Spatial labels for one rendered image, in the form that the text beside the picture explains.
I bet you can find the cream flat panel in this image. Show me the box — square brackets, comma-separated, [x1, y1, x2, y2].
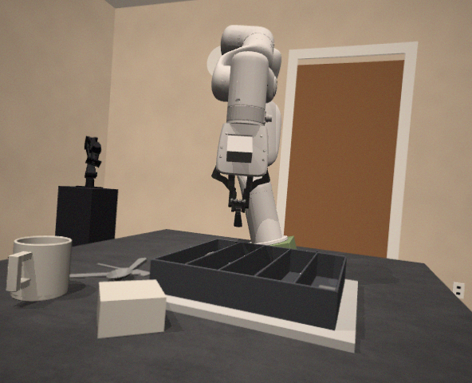
[166, 279, 358, 353]

